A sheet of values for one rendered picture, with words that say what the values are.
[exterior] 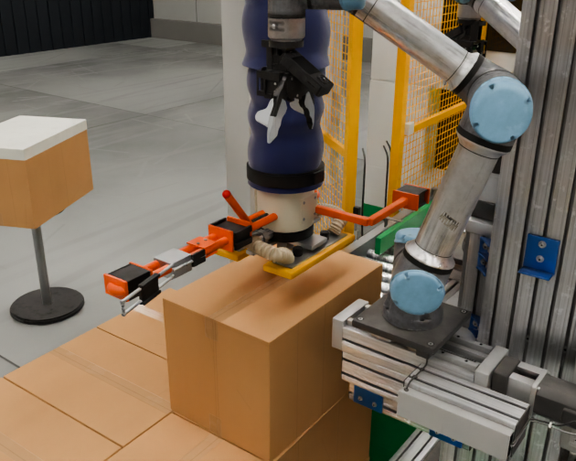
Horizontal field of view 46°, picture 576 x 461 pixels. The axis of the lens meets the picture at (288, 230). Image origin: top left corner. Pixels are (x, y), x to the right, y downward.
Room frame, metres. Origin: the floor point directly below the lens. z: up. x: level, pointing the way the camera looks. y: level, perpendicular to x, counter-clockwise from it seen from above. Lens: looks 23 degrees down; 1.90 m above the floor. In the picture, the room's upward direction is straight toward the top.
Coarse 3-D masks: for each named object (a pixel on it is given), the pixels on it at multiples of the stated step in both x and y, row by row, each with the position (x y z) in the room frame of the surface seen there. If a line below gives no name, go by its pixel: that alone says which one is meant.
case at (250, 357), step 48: (192, 288) 1.80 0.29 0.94; (240, 288) 1.80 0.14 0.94; (288, 288) 1.80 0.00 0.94; (336, 288) 1.81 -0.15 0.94; (192, 336) 1.67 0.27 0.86; (240, 336) 1.56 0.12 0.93; (288, 336) 1.57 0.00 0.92; (192, 384) 1.68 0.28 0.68; (240, 384) 1.56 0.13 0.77; (288, 384) 1.57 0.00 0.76; (336, 384) 1.78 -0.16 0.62; (240, 432) 1.57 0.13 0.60; (288, 432) 1.57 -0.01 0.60
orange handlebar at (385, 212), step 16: (320, 208) 1.83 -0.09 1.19; (384, 208) 1.83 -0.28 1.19; (400, 208) 1.88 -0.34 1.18; (256, 224) 1.71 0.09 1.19; (368, 224) 1.75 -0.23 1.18; (192, 240) 1.59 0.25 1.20; (208, 240) 1.59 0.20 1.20; (224, 240) 1.60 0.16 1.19; (208, 256) 1.55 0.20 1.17; (112, 288) 1.33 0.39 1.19
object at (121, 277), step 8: (128, 264) 1.42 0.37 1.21; (136, 264) 1.42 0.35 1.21; (112, 272) 1.38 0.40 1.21; (120, 272) 1.38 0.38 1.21; (128, 272) 1.38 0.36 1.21; (136, 272) 1.38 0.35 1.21; (144, 272) 1.38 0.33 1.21; (152, 272) 1.40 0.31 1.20; (104, 280) 1.37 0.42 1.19; (112, 280) 1.35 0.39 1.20; (120, 280) 1.34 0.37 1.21; (128, 280) 1.34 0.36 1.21; (136, 280) 1.36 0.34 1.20; (128, 288) 1.34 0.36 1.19; (136, 288) 1.36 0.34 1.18; (120, 296) 1.34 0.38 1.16; (136, 296) 1.35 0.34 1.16
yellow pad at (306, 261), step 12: (336, 240) 1.86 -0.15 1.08; (348, 240) 1.89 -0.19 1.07; (300, 252) 1.74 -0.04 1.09; (312, 252) 1.77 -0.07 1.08; (324, 252) 1.78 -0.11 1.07; (264, 264) 1.70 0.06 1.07; (276, 264) 1.70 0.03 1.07; (288, 264) 1.69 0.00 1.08; (300, 264) 1.70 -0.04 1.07; (312, 264) 1.73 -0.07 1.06; (288, 276) 1.65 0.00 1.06
